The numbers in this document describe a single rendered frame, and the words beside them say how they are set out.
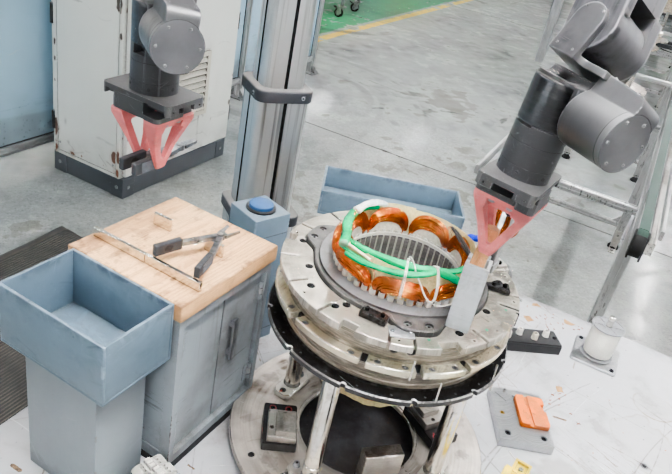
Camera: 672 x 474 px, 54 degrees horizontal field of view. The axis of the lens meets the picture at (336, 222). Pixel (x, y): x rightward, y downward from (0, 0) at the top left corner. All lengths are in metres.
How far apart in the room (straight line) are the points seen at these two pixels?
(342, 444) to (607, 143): 0.64
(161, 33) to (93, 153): 2.58
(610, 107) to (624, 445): 0.76
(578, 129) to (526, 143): 0.07
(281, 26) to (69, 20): 2.07
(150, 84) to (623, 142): 0.50
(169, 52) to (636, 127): 0.45
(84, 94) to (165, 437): 2.40
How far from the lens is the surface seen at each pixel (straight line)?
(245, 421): 1.05
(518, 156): 0.70
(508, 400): 1.22
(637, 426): 1.34
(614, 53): 0.69
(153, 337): 0.81
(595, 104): 0.65
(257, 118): 1.22
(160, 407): 0.94
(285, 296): 0.85
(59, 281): 0.91
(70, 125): 3.33
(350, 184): 1.22
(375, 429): 1.11
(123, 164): 0.85
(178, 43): 0.72
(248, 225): 1.07
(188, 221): 0.97
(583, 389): 1.36
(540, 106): 0.68
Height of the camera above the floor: 1.55
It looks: 28 degrees down
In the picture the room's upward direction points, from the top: 12 degrees clockwise
